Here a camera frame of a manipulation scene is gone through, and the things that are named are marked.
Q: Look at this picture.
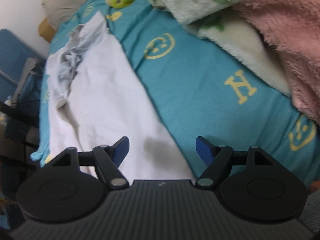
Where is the green cartoon fleece blanket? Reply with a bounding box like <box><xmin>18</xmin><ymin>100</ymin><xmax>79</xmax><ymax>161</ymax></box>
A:
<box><xmin>148</xmin><ymin>0</ymin><xmax>292</xmax><ymax>96</ymax></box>

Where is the blue covered chair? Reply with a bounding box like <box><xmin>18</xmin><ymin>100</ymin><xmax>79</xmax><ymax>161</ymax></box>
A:
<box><xmin>1</xmin><ymin>29</ymin><xmax>45</xmax><ymax>127</ymax></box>

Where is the white t-shirt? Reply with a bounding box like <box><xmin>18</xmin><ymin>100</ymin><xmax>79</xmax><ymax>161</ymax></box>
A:
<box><xmin>46</xmin><ymin>12</ymin><xmax>194</xmax><ymax>181</ymax></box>

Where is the grey folded cloth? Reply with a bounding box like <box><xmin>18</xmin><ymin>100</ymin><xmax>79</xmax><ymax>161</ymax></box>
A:
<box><xmin>11</xmin><ymin>57</ymin><xmax>40</xmax><ymax>103</ymax></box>

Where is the teal patterned bed sheet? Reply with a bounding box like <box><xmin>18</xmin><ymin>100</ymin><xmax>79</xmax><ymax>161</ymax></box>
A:
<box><xmin>31</xmin><ymin>0</ymin><xmax>319</xmax><ymax>185</ymax></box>

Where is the pink fleece blanket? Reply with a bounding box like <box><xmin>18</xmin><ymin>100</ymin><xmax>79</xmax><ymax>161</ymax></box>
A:
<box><xmin>233</xmin><ymin>0</ymin><xmax>319</xmax><ymax>122</ymax></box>

